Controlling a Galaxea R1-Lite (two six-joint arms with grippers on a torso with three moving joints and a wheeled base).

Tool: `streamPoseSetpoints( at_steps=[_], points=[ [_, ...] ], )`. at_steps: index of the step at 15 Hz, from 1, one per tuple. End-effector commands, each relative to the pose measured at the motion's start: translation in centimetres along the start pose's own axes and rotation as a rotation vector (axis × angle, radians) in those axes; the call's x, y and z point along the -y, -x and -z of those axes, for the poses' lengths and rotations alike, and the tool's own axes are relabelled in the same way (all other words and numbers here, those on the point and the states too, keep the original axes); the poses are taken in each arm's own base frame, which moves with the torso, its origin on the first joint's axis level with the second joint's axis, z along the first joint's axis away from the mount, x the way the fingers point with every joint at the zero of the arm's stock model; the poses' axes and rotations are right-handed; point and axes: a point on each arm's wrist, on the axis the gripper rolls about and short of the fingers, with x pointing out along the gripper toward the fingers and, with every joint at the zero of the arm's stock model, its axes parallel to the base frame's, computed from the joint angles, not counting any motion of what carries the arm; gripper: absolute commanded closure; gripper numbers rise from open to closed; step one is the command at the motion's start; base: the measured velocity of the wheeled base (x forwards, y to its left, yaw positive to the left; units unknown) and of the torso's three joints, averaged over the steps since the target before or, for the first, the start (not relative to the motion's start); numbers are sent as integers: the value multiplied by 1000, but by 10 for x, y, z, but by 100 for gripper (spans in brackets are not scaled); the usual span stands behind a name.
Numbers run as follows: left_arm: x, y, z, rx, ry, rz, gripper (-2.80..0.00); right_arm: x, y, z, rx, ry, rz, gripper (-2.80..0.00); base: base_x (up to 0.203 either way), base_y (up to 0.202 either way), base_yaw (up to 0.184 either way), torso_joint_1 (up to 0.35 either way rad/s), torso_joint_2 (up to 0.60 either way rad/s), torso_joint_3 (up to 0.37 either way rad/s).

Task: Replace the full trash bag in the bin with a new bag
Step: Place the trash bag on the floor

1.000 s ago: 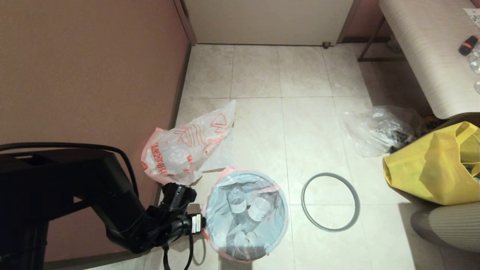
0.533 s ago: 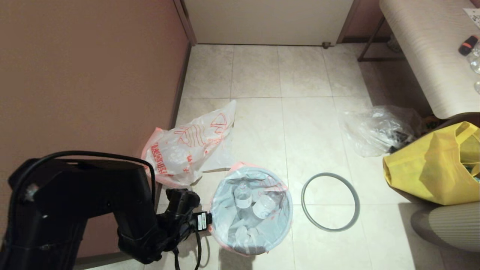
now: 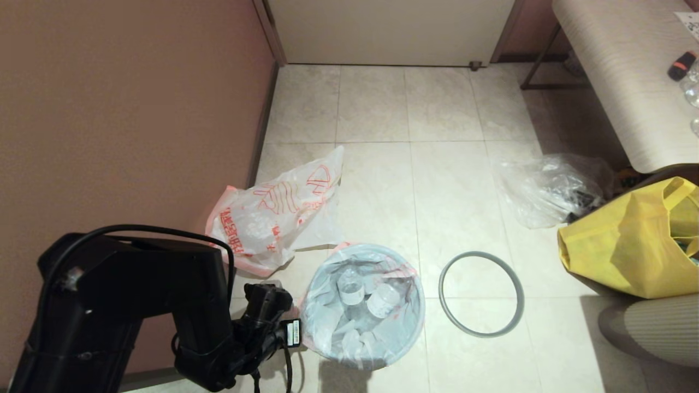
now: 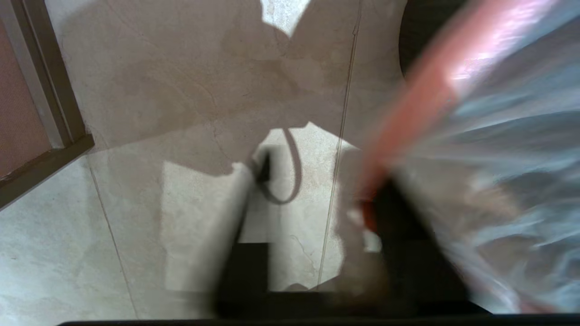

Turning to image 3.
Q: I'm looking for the black round trash bin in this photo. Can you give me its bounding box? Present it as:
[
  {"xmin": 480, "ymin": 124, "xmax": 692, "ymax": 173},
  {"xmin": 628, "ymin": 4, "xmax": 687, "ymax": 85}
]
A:
[{"xmin": 301, "ymin": 246, "xmax": 426, "ymax": 372}]

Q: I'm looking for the white translucent plastic bag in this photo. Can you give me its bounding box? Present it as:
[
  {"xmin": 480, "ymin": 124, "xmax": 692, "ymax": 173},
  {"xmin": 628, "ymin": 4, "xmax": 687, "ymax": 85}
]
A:
[{"xmin": 298, "ymin": 242, "xmax": 427, "ymax": 372}]

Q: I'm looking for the grey bin retaining ring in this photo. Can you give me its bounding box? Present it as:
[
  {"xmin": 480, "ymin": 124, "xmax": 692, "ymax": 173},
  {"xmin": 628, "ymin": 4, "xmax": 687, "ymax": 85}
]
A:
[{"xmin": 439, "ymin": 251, "xmax": 525, "ymax": 338}]

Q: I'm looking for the new red-printed plastic bag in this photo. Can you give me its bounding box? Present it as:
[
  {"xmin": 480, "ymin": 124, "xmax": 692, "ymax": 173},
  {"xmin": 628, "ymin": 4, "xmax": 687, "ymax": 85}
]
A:
[{"xmin": 205, "ymin": 146, "xmax": 346, "ymax": 278}]

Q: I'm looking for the crumpled clear plastic bag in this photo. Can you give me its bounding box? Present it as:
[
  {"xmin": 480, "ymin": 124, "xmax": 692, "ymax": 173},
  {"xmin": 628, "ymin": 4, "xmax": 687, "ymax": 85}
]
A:
[{"xmin": 494, "ymin": 154, "xmax": 615, "ymax": 230}]

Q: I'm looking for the yellow fabric tote bag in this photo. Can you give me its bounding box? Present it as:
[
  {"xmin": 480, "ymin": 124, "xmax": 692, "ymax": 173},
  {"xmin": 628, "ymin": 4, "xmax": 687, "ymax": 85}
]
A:
[{"xmin": 557, "ymin": 177, "xmax": 699, "ymax": 300}]

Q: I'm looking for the clear plastic bottle barcode label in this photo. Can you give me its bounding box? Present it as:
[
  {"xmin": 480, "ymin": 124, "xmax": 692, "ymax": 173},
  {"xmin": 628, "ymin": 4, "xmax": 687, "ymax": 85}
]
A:
[{"xmin": 337, "ymin": 269, "xmax": 365, "ymax": 306}]

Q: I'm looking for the white door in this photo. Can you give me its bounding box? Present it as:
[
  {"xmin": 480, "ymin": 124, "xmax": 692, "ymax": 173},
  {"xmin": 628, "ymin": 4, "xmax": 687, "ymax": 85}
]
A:
[{"xmin": 268, "ymin": 0, "xmax": 515, "ymax": 67}]

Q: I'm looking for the beige ribbed round stool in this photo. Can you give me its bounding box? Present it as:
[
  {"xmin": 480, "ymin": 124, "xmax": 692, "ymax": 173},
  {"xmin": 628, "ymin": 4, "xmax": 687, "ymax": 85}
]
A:
[{"xmin": 598, "ymin": 295, "xmax": 699, "ymax": 367}]

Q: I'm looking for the wood-grain table top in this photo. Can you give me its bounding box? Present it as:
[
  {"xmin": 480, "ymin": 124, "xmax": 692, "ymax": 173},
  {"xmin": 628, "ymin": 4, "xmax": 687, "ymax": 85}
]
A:
[{"xmin": 552, "ymin": 0, "xmax": 699, "ymax": 174}]

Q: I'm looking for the white printed paper sheet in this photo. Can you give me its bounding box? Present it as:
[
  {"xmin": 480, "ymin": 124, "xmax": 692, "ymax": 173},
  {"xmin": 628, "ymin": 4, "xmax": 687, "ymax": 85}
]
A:
[{"xmin": 673, "ymin": 12, "xmax": 699, "ymax": 44}]

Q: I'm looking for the corrugated black looped cable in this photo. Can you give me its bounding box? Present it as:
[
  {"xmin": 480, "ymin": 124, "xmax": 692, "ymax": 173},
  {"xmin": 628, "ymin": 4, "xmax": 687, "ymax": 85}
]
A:
[{"xmin": 248, "ymin": 341, "xmax": 294, "ymax": 393}]

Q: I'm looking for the smooth black left arm cable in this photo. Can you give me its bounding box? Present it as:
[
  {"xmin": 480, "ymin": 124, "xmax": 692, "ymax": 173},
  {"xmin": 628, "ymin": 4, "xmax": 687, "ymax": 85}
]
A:
[{"xmin": 48, "ymin": 223, "xmax": 236, "ymax": 307}]

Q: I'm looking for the dark metal table leg frame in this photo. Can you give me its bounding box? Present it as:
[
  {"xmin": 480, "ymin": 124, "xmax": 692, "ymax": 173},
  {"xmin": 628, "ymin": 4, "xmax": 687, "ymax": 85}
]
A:
[{"xmin": 520, "ymin": 25, "xmax": 593, "ymax": 91}]

